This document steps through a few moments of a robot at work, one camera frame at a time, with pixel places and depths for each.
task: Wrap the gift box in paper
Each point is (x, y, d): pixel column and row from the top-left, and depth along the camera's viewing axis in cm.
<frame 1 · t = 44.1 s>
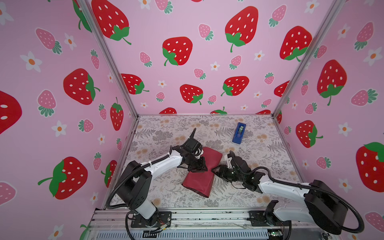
left hand: (208, 170, 82), fingers closed
right hand: (211, 172, 81), fingers open
maroon wrapping paper sheet: (200, 183, 80), point 8 cm above the table
blue tape dispenser: (239, 133, 105), point 6 cm above the table

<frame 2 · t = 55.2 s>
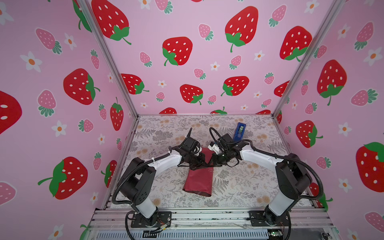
left hand: (209, 166, 84), fingers closed
right hand: (206, 166, 84), fingers closed
the named things where they were.

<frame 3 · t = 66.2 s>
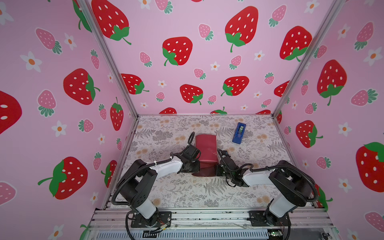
left hand: (198, 168, 90), fingers open
right hand: (212, 167, 92), fingers closed
maroon wrapping paper sheet: (207, 145, 98), point 7 cm above the table
the other named things where they were.

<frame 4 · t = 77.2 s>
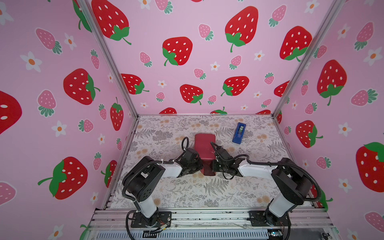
left hand: (205, 164, 92), fingers closed
right hand: (209, 165, 91), fingers open
the named things where they were.

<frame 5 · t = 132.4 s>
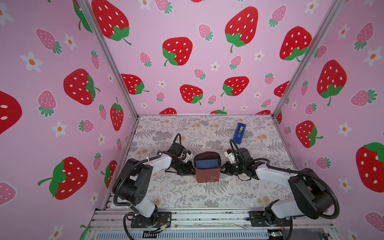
left hand: (196, 173, 86), fingers closed
right hand: (217, 170, 86), fingers closed
maroon wrapping paper sheet: (209, 175, 83), point 8 cm above the table
blue gift box: (207, 164, 83), point 12 cm above the table
the other named things where they were.

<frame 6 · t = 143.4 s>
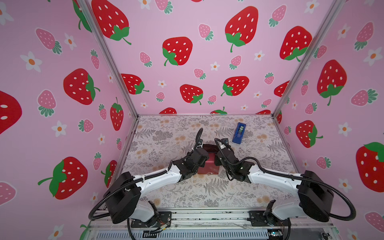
left hand: (201, 153, 84), fingers closed
right hand: (215, 152, 84), fingers closed
maroon wrapping paper sheet: (209, 166, 82), point 12 cm above the table
